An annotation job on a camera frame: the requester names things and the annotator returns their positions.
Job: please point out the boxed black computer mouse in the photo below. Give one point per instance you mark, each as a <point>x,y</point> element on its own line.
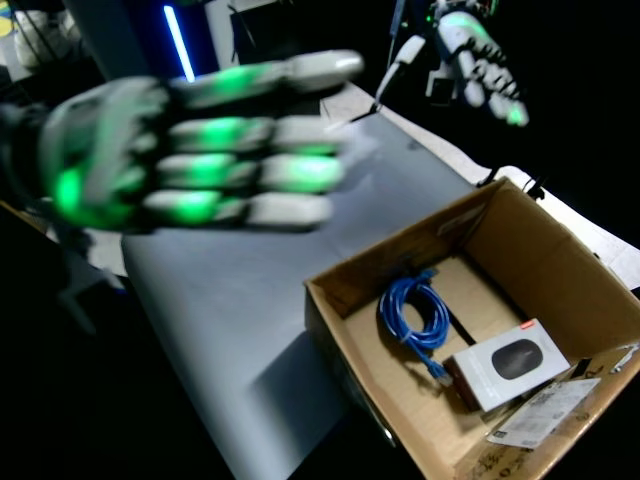
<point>475,375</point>

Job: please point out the brown cardboard box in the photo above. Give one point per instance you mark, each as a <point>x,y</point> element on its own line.
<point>525,260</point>

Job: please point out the blue lit light strip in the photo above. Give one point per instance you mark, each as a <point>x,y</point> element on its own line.
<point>179,45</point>

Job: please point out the grey table cloth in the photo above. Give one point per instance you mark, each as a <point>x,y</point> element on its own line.
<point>225,300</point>

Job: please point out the white tapered plastic piece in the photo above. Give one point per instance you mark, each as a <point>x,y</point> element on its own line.
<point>411,50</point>

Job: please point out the small black clip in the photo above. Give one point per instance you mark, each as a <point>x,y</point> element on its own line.
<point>535,187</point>

